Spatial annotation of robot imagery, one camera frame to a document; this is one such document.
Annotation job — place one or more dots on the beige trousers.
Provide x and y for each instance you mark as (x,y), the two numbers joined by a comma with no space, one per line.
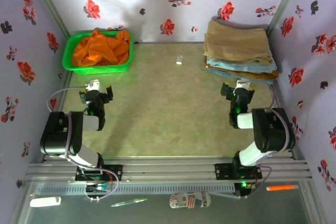
(236,43)

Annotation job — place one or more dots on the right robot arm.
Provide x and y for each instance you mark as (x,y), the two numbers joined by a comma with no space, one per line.
(273,129)

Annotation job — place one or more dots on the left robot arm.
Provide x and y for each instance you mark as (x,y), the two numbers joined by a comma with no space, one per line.
(56,137)

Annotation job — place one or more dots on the stack of folded cloths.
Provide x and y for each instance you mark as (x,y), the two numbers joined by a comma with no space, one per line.
(262,75)

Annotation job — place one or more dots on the orange trousers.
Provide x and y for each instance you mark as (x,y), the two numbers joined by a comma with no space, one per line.
(101,51)

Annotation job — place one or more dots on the green plastic basket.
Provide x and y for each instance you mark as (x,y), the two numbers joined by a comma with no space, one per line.
(68,56)

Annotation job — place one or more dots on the small white eraser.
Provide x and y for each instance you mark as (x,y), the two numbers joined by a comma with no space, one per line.
(179,59)

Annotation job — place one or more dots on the orange marker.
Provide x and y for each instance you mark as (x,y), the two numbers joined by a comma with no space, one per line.
(282,188)

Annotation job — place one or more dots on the green pen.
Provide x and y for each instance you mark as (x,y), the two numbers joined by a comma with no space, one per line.
(128,202)

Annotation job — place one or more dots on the white rectangular block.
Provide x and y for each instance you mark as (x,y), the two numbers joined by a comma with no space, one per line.
(44,201)

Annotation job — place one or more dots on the flag print pencil case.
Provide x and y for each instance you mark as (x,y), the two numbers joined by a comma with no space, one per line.
(190,200)

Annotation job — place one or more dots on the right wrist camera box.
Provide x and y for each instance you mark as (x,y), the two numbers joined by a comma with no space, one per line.
(242,84)

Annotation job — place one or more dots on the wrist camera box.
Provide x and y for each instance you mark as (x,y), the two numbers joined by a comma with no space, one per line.
(242,84)
(93,85)

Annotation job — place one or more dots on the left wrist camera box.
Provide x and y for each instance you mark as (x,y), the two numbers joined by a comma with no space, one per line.
(93,85)

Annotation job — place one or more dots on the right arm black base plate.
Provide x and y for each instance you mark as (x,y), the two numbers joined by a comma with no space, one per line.
(223,171)

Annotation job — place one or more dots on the aluminium corner post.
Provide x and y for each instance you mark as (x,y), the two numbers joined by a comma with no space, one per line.
(50,6)
(286,1)

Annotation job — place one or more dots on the aluminium rail frame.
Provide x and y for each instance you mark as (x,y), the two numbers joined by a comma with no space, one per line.
(170,170)

